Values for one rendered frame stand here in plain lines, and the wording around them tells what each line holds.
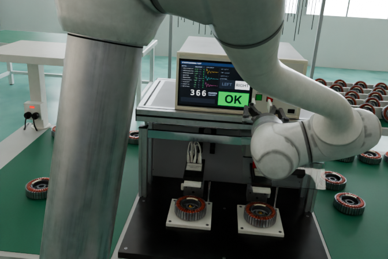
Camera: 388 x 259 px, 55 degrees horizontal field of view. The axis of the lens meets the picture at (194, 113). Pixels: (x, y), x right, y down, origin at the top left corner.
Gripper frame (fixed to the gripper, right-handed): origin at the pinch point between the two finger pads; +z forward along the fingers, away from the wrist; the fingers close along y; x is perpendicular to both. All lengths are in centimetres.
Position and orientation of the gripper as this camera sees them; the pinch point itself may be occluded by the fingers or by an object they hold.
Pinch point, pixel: (261, 105)
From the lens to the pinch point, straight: 122.2
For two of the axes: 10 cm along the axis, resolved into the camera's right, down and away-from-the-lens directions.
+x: 0.5, -9.4, -3.5
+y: 9.9, 0.8, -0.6
